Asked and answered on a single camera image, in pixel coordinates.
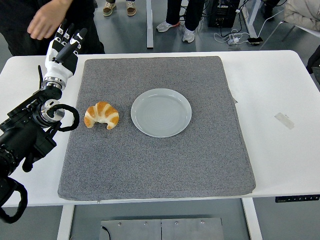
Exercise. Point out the white table leg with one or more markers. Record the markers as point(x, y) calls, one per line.
point(252, 220)
point(65, 222)

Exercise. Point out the grey round plate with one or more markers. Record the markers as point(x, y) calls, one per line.
point(161, 117)

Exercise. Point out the person's foot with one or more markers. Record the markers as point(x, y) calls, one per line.
point(131, 8)
point(109, 8)

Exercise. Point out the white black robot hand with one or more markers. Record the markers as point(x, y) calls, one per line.
point(58, 67)

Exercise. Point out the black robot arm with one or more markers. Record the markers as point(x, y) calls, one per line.
point(25, 130)

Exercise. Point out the white chair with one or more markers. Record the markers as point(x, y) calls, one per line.
point(306, 28)

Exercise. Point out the clear tape piece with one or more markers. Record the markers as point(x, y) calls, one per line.
point(284, 120)

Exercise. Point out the black table control panel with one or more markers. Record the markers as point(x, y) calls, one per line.
point(297, 199)

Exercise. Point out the black computer case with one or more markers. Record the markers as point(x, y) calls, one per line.
point(221, 13)

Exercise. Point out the person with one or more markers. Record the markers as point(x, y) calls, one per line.
point(15, 25)

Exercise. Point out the white slanted desk leg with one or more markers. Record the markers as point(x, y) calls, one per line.
point(250, 20)

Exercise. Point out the grey metal plate with screws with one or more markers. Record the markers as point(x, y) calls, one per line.
point(175, 231)

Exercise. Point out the black bag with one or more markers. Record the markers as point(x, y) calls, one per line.
point(314, 61)

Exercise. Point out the beige jacket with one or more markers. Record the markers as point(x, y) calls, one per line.
point(302, 12)

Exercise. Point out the grey fabric mat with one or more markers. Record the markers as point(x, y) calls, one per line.
point(150, 170)

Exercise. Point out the person's leg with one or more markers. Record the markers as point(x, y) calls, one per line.
point(188, 35)
point(165, 26)
point(268, 8)

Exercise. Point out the croissant bread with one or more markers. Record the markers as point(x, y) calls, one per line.
point(102, 112)

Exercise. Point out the person's hand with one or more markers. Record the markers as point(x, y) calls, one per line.
point(47, 17)

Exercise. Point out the black phone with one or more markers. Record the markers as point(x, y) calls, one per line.
point(255, 40)

